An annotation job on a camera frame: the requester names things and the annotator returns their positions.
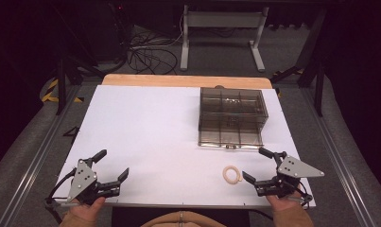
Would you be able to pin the aluminium rail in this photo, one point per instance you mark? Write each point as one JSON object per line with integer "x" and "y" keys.
{"x": 33, "y": 164}
{"x": 339, "y": 164}

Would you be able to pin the person's left hand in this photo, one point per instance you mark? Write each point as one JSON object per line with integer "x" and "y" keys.
{"x": 87, "y": 208}

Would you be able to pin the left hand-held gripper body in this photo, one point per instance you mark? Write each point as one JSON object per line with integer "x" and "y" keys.
{"x": 82, "y": 179}

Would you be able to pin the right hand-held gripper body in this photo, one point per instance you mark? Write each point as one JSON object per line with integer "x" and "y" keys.
{"x": 293, "y": 170}

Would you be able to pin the white board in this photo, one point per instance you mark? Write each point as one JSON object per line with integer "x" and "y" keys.
{"x": 147, "y": 135}

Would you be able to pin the person's right hand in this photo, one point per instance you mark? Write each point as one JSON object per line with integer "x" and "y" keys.
{"x": 281, "y": 203}

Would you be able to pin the yellow black hazard tape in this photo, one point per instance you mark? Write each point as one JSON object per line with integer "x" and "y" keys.
{"x": 52, "y": 91}

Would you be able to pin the small black clamp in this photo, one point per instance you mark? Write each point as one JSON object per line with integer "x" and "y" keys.
{"x": 72, "y": 131}

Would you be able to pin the transparent brown drawer box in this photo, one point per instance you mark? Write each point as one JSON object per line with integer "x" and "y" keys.
{"x": 232, "y": 118}

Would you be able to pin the person's tan clothing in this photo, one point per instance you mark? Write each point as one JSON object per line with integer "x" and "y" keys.
{"x": 181, "y": 219}

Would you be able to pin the wooden table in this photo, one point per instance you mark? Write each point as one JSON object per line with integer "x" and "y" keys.
{"x": 178, "y": 80}

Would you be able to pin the white metal stand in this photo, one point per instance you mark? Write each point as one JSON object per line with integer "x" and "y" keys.
{"x": 222, "y": 19}

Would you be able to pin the black tripod stand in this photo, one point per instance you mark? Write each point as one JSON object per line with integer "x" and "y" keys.
{"x": 62, "y": 78}

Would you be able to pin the black metal stand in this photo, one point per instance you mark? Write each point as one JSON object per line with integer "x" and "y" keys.
{"x": 317, "y": 78}

